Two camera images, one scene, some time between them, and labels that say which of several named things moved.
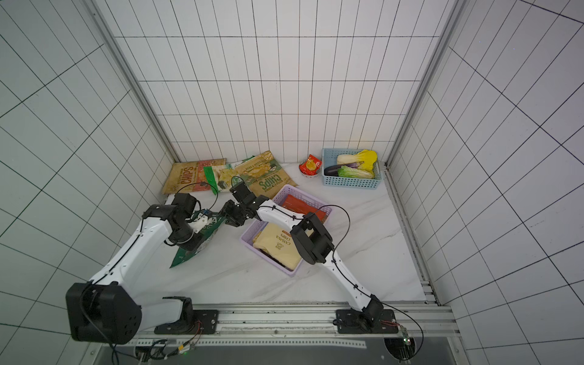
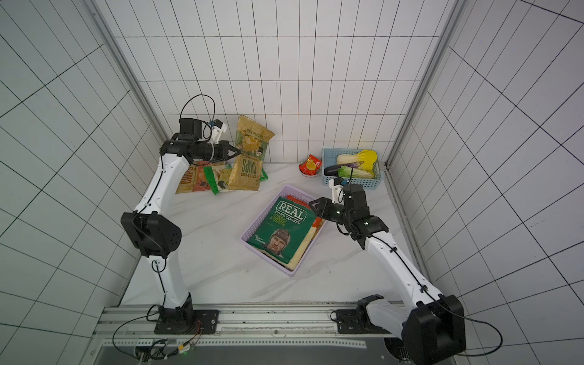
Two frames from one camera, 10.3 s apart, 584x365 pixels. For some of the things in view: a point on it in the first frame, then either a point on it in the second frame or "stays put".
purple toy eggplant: x=332 y=170 stays put
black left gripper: x=188 y=246 → x=225 y=147
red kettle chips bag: x=189 y=176 stays put
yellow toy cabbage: x=368 y=157 stays put
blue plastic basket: x=329 y=157 stays put
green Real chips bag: x=205 y=233 → x=284 y=230
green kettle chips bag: x=265 y=176 → x=252 y=140
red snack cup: x=311 y=166 stays put
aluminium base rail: x=300 y=325 stays put
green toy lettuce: x=345 y=171 stays put
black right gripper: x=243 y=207 → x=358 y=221
